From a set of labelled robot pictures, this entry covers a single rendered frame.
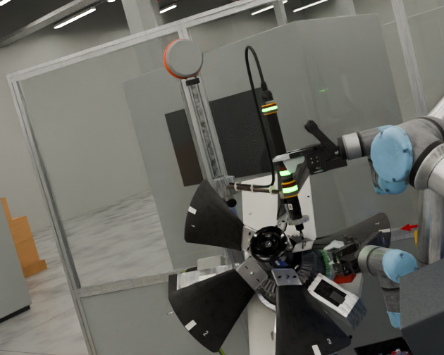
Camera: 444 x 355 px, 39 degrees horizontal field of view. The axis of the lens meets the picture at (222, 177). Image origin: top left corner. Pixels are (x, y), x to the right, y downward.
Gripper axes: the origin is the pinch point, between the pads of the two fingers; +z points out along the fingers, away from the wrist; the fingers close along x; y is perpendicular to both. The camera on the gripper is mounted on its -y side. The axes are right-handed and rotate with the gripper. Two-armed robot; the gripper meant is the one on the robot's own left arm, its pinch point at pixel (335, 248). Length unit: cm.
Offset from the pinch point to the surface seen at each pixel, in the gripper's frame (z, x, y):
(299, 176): 18.8, -19.9, -6.0
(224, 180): 69, -21, 1
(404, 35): 42, -49, -78
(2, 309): 575, 84, 128
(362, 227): 3.0, -0.8, -12.0
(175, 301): 25, 1, 44
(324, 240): 6.6, -1.5, -0.6
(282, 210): 21.3, -11.9, 2.6
